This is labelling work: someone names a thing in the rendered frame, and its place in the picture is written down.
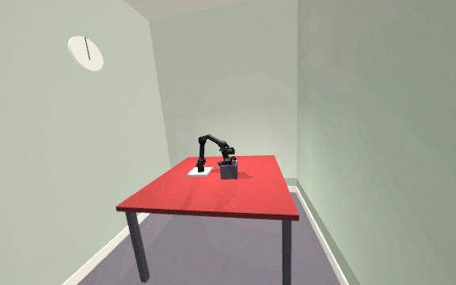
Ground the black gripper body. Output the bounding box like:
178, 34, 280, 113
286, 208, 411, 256
218, 155, 237, 166

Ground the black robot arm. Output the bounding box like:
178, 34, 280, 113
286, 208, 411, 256
196, 135, 235, 173

